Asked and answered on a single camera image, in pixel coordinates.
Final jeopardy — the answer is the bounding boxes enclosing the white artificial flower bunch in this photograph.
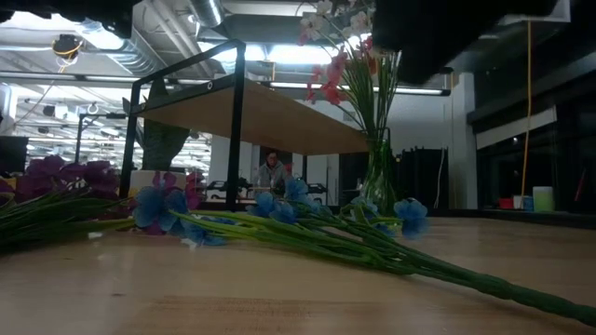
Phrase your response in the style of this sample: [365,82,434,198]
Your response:
[297,0,402,141]

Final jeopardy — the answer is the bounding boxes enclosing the black monitor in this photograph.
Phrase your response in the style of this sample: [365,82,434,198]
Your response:
[0,134,29,173]

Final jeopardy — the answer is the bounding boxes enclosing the person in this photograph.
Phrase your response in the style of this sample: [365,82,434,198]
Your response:
[253,149,291,190]

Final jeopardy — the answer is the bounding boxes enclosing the white hanging cable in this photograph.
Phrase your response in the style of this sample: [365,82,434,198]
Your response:
[433,148,447,209]

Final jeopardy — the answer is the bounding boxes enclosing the red artificial flower bunch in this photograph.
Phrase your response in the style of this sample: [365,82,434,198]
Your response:
[305,35,402,141]

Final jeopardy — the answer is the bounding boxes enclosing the lime green cup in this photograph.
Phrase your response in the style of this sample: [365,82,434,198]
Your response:
[533,185,555,213]

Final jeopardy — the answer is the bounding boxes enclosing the green artificial leaf stem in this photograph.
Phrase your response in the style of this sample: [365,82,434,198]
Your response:
[151,169,206,234]

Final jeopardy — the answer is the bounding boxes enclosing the blue artificial flower bunch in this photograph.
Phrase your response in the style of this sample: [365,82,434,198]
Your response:
[132,179,596,328]

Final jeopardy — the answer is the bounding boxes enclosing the wooden shelf black metal frame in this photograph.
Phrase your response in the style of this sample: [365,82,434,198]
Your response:
[121,39,369,210]

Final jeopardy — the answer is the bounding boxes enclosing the green glass vase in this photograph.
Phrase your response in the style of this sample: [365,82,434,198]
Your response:
[360,127,398,216]

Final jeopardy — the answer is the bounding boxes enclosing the silver spiral air duct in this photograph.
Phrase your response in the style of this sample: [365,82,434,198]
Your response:
[46,2,167,78]
[188,0,225,28]

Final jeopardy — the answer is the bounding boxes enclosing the green plant in white pot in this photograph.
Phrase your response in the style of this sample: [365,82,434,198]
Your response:
[121,79,191,192]

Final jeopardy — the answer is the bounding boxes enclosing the long ceiling light fixture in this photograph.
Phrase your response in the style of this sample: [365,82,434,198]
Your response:
[0,72,215,87]
[268,81,452,98]

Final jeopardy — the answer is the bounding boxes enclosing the black cabinet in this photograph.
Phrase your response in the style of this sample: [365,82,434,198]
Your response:
[398,147,451,209]

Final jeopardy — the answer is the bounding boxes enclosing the black ceiling cable reel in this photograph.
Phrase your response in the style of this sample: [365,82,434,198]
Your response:
[50,33,86,60]

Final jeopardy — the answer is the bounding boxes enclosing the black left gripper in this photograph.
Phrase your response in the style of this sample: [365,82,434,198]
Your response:
[64,0,142,39]

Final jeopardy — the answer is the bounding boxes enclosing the purple artificial flower bunch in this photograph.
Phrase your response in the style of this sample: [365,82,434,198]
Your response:
[0,154,137,255]

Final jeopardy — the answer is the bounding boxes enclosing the yellow cable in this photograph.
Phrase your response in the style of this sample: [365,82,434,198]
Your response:
[520,20,533,196]

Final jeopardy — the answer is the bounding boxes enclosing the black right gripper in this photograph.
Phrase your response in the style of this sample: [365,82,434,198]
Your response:
[372,0,469,86]

